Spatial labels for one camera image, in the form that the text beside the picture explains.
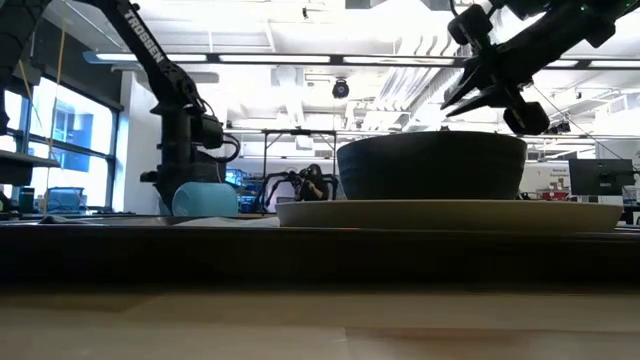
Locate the long ceiling light bar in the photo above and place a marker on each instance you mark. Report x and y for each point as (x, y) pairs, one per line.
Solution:
(275, 58)

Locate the large window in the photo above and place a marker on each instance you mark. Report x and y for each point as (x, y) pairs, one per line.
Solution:
(75, 125)

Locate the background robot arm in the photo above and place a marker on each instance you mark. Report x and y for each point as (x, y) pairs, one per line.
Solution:
(270, 187)

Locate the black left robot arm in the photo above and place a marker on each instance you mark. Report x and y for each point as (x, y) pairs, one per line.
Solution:
(175, 150)

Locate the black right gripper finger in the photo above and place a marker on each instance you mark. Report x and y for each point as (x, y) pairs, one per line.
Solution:
(467, 85)
(487, 100)

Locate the blue lit screen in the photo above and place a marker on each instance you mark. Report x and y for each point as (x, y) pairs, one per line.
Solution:
(65, 200)

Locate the black ceiling spotlight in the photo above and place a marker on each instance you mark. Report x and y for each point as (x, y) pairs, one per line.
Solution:
(341, 89)

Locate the person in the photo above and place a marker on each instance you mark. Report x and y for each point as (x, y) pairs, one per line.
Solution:
(312, 185)

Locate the black metal frame stand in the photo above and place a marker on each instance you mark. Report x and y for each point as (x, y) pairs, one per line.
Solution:
(300, 132)

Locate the dark grey bowl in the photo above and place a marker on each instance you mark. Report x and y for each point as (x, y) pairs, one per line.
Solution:
(430, 165)

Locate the dark brown serving tray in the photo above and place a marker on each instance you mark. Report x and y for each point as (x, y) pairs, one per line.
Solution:
(320, 255)

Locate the beige round plate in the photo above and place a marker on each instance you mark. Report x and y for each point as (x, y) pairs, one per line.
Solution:
(450, 215)

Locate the light blue plastic mug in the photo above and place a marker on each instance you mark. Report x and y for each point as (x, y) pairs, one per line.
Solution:
(205, 200)

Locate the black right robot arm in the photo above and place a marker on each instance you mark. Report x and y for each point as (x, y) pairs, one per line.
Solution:
(600, 10)

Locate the grey cloth napkin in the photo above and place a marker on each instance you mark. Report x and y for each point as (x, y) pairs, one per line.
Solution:
(235, 222)

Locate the black background monitor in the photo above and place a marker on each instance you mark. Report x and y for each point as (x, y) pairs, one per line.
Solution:
(600, 177)

